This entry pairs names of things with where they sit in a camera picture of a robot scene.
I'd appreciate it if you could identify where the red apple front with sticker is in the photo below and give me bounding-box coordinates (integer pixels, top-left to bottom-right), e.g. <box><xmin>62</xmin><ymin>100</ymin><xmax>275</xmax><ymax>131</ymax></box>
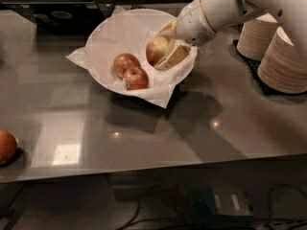
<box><xmin>123</xmin><ymin>66</ymin><xmax>149</xmax><ymax>90</ymax></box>

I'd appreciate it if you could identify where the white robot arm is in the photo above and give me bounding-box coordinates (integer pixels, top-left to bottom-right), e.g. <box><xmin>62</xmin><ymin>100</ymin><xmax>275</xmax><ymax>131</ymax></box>
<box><xmin>159</xmin><ymin>0</ymin><xmax>307</xmax><ymax>56</ymax></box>

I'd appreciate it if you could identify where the black cable under table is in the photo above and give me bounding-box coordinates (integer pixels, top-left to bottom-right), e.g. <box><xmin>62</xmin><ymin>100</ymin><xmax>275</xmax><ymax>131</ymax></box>
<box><xmin>114</xmin><ymin>183</ymin><xmax>307</xmax><ymax>230</ymax></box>

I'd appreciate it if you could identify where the black mat under plates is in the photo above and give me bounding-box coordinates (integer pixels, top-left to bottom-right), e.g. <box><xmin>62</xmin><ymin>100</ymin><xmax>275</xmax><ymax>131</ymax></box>
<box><xmin>231</xmin><ymin>39</ymin><xmax>307</xmax><ymax>98</ymax></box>

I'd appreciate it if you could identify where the white paper liner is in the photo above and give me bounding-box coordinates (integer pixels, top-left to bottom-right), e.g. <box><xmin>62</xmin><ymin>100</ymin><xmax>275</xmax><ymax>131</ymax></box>
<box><xmin>66</xmin><ymin>5</ymin><xmax>197</xmax><ymax>109</ymax></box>

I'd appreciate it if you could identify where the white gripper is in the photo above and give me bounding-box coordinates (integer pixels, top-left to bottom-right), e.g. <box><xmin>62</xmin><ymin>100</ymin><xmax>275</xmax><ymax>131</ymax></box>
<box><xmin>154</xmin><ymin>0</ymin><xmax>216</xmax><ymax>71</ymax></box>

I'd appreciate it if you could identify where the red apple back left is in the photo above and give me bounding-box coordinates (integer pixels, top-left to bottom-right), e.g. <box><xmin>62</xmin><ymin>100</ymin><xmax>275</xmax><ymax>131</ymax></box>
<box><xmin>113</xmin><ymin>53</ymin><xmax>141</xmax><ymax>79</ymax></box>

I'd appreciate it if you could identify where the rear stack of paper plates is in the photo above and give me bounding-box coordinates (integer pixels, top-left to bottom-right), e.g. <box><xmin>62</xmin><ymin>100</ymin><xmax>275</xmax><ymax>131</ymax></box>
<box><xmin>237</xmin><ymin>13</ymin><xmax>278</xmax><ymax>61</ymax></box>

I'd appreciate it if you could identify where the white bowl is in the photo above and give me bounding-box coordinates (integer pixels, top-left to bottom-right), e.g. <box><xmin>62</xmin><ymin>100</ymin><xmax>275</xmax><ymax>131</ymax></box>
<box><xmin>84</xmin><ymin>9</ymin><xmax>198</xmax><ymax>98</ymax></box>

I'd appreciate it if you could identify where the red apple at table edge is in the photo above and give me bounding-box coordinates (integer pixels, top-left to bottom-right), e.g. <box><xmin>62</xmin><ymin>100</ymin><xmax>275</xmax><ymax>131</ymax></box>
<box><xmin>0</xmin><ymin>129</ymin><xmax>17</xmax><ymax>165</ymax></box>

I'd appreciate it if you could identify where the yellow-green apple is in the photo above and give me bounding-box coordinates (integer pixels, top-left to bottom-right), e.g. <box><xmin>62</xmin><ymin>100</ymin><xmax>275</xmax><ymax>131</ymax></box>
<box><xmin>146</xmin><ymin>35</ymin><xmax>169</xmax><ymax>66</ymax></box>

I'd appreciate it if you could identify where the dark box under table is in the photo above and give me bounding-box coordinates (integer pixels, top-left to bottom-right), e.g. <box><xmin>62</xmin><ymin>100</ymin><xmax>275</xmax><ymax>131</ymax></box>
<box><xmin>189</xmin><ymin>186</ymin><xmax>254</xmax><ymax>220</ymax></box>

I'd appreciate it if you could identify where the stack of paper plates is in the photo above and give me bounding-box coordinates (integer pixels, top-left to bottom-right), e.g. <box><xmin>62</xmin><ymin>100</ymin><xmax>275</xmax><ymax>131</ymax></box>
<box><xmin>257</xmin><ymin>27</ymin><xmax>307</xmax><ymax>94</ymax></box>
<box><xmin>237</xmin><ymin>13</ymin><xmax>278</xmax><ymax>61</ymax></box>

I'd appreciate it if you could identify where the front stack of paper plates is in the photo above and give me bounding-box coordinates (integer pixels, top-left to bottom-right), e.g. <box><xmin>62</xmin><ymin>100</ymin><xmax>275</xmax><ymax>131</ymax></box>
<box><xmin>257</xmin><ymin>27</ymin><xmax>307</xmax><ymax>94</ymax></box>

